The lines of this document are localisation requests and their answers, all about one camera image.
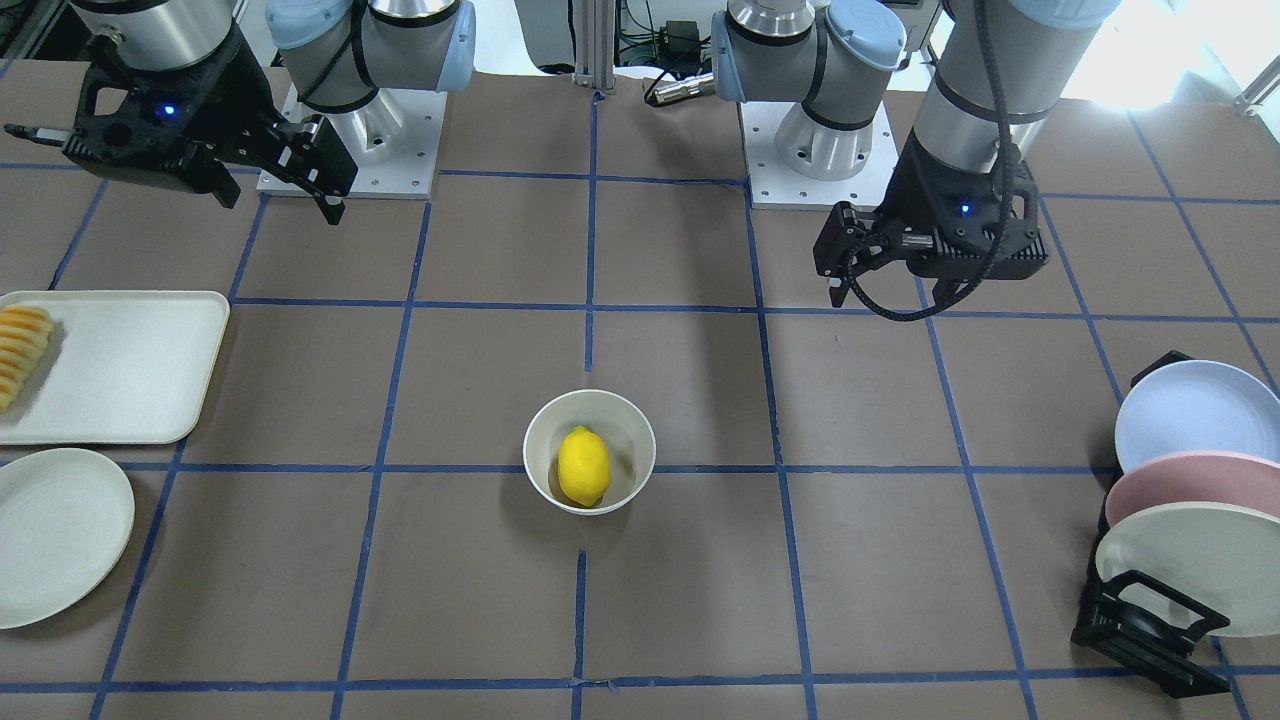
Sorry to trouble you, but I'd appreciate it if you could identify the sliced yellow bread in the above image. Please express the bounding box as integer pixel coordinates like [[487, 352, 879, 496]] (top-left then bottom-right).
[[1, 304, 54, 413]]

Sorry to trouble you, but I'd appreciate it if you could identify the silver cylindrical tool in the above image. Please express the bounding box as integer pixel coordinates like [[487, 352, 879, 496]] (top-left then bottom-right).
[[643, 72, 716, 108]]

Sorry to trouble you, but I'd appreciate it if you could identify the light blue plate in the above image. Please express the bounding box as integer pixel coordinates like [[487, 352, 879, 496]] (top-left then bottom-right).
[[1114, 360, 1279, 471]]

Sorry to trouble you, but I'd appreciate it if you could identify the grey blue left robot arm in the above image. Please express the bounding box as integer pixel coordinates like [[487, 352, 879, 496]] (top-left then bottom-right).
[[709, 1, 1117, 322]]

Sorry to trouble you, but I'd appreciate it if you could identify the black dish rack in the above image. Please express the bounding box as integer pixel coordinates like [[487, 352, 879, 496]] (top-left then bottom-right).
[[1070, 350, 1233, 700]]

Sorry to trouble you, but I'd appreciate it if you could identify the cream plate in rack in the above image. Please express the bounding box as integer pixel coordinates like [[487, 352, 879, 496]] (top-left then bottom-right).
[[1094, 502, 1279, 637]]

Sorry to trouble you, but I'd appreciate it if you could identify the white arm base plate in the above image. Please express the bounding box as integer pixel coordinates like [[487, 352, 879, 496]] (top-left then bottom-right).
[[739, 102, 899, 210], [323, 88, 451, 201]]

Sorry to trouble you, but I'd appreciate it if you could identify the pink plate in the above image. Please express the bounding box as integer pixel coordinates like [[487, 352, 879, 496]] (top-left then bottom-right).
[[1103, 450, 1279, 527]]

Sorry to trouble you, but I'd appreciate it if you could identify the white ceramic bowl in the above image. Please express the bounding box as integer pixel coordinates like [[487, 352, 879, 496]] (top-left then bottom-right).
[[522, 389, 657, 516]]

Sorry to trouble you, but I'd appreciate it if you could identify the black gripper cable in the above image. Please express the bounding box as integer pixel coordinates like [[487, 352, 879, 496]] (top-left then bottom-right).
[[845, 0, 1027, 323]]

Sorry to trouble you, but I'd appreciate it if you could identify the yellow lemon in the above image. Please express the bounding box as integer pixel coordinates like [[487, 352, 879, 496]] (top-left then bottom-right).
[[556, 427, 611, 507]]

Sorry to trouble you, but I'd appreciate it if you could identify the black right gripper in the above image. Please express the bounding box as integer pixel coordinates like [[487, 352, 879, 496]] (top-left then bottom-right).
[[61, 24, 358, 225]]

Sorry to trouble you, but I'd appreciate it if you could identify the white rectangular tray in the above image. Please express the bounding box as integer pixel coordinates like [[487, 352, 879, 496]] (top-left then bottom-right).
[[1, 290, 230, 446]]

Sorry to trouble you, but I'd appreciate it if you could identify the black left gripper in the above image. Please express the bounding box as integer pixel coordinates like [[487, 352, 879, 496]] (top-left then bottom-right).
[[812, 133, 1050, 309]]

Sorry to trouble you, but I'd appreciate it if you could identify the aluminium frame post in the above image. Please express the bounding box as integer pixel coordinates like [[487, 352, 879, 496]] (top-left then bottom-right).
[[571, 0, 617, 95]]

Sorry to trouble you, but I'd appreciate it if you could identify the white round plate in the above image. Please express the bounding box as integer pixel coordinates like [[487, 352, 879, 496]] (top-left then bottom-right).
[[1, 448, 136, 630]]

